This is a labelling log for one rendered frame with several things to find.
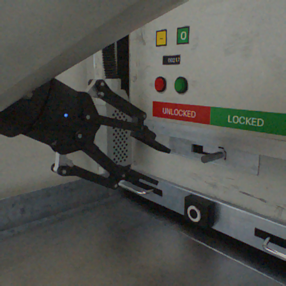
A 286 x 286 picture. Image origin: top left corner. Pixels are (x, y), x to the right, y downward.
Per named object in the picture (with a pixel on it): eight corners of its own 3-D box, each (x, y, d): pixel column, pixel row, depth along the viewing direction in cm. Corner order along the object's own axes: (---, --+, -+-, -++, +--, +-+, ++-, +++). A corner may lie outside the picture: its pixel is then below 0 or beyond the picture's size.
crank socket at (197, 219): (205, 230, 59) (206, 206, 57) (181, 219, 63) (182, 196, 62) (214, 226, 60) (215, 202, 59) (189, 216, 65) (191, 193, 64)
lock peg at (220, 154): (207, 166, 54) (209, 145, 53) (198, 164, 55) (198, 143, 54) (228, 160, 58) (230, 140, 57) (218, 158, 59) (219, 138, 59)
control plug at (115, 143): (107, 171, 68) (105, 90, 64) (96, 166, 71) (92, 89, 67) (135, 164, 73) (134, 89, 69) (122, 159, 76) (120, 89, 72)
